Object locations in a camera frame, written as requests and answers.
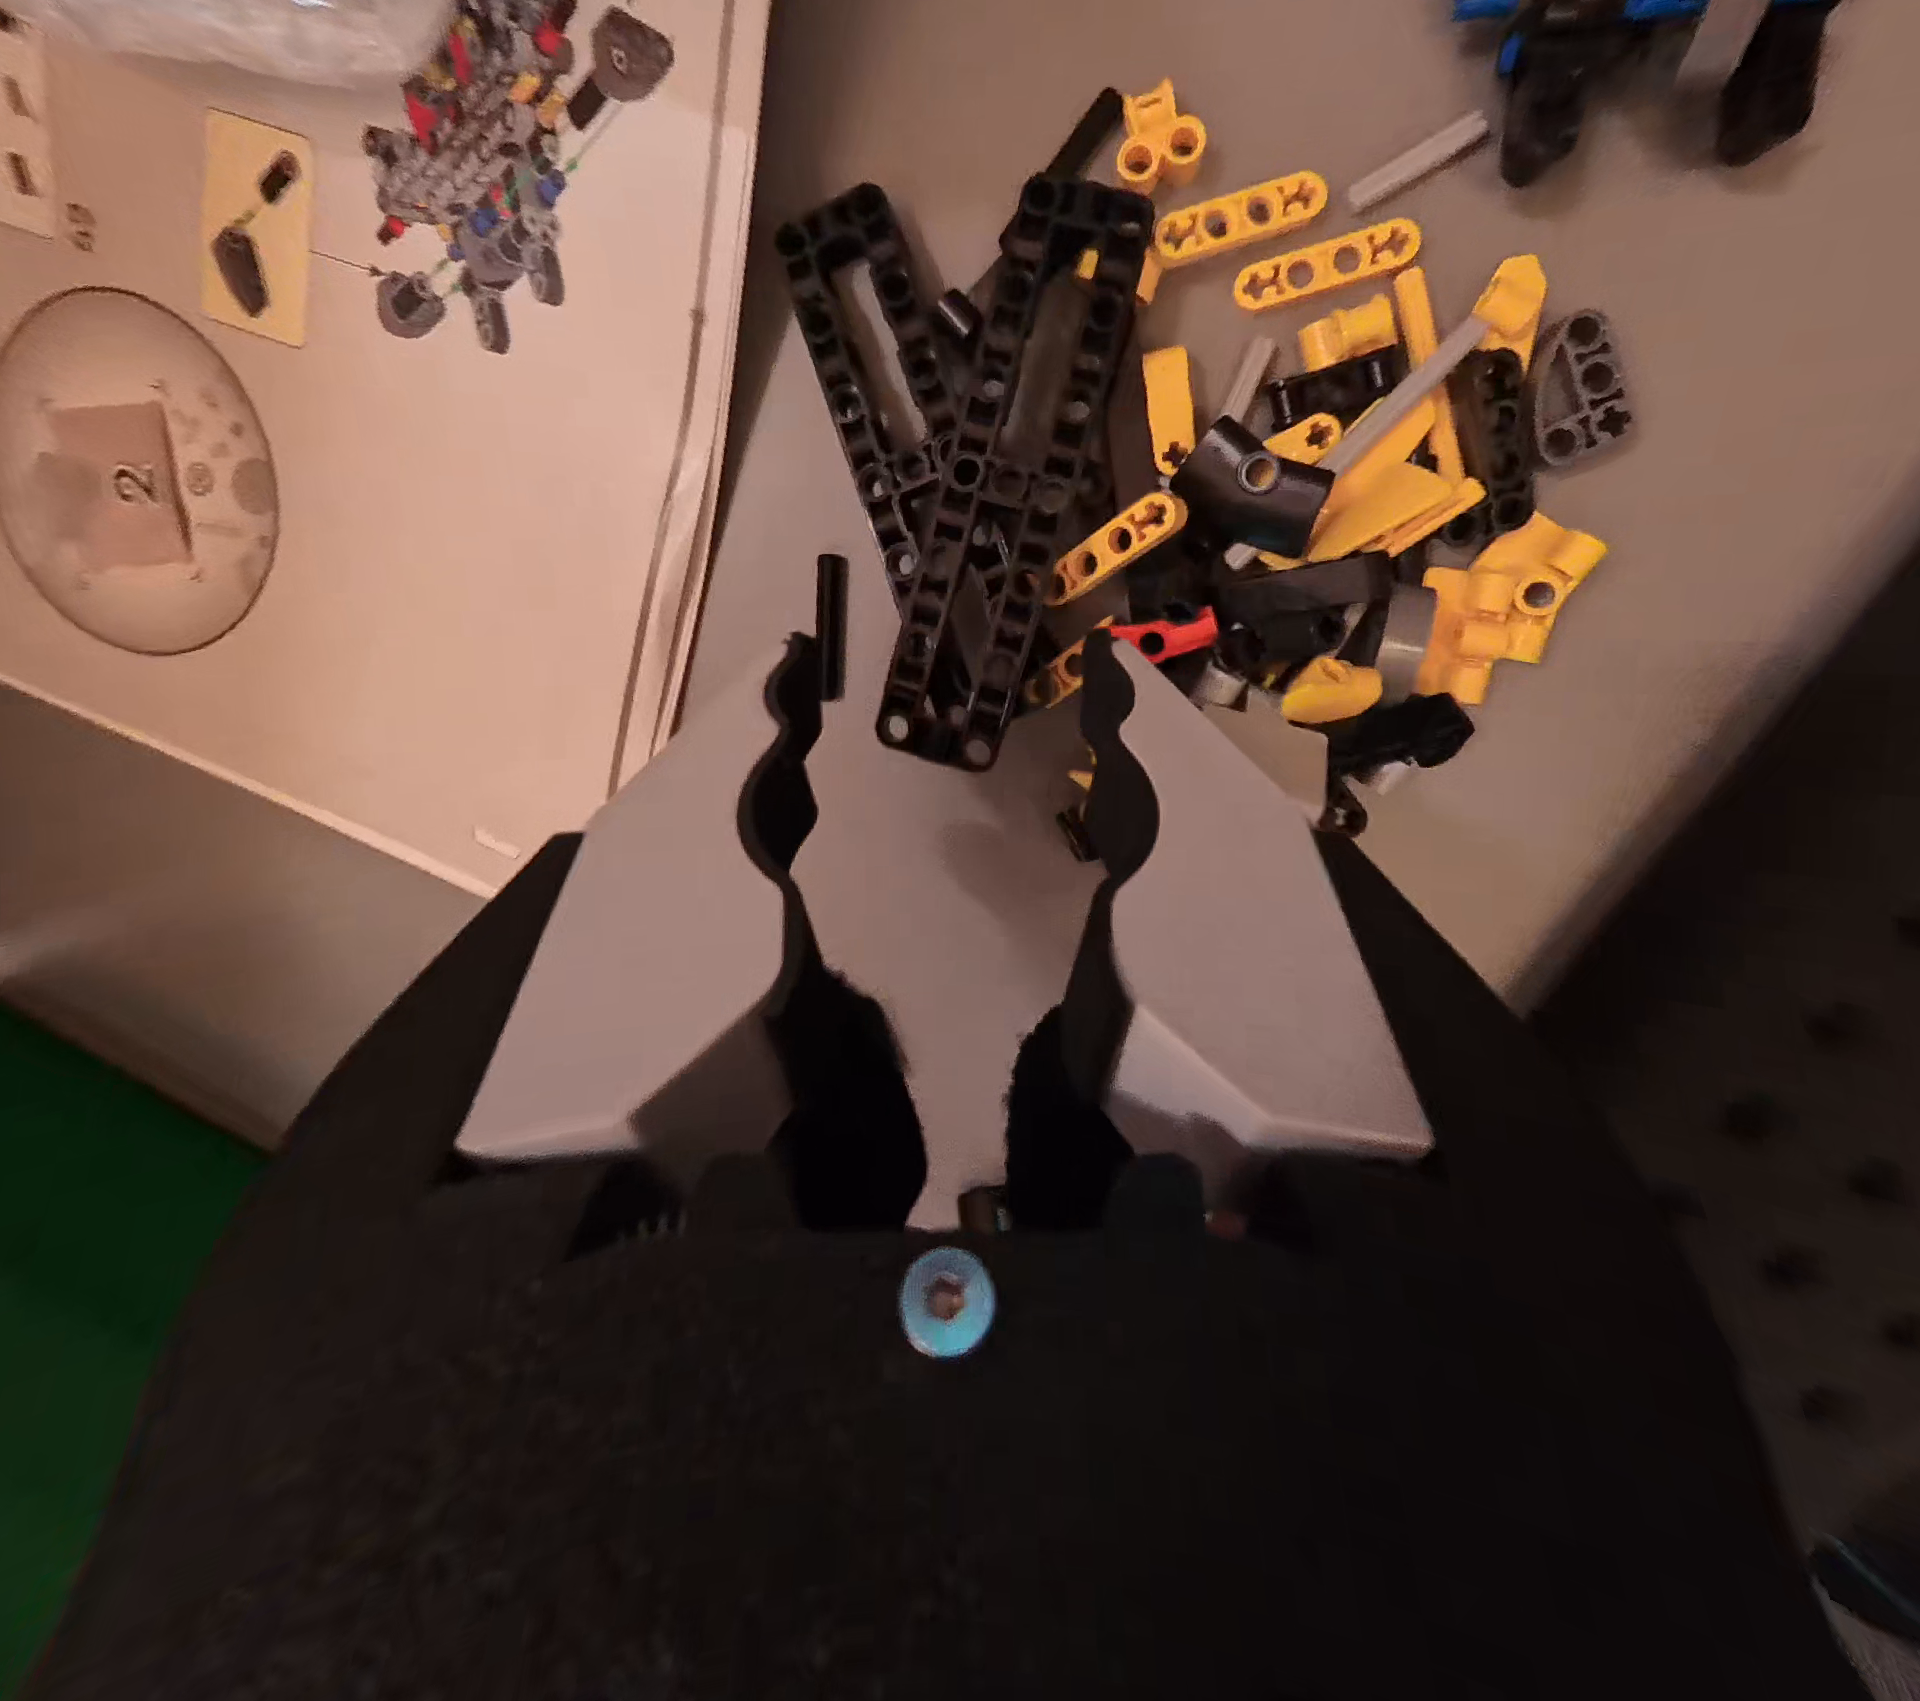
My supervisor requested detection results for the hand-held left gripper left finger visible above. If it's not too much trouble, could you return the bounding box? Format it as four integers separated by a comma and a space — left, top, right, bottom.
453, 633, 928, 1226

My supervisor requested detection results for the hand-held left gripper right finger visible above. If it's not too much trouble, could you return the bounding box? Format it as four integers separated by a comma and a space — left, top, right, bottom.
1003, 628, 1437, 1226

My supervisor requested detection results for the pile of yellow black lego pieces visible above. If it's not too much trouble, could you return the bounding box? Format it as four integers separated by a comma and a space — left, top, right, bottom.
1034, 72, 1639, 840

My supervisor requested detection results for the lego instruction booklet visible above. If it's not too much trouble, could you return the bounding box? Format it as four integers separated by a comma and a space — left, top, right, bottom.
0, 0, 819, 893

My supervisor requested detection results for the grey lego axle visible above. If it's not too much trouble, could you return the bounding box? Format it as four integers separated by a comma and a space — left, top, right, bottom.
1343, 109, 1493, 215

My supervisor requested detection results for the black perforated pad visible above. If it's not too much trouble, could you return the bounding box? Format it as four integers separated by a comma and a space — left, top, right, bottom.
1530, 577, 1920, 1568

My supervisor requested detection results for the green plastic bin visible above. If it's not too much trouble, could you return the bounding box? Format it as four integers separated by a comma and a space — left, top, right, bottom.
0, 996, 275, 1642

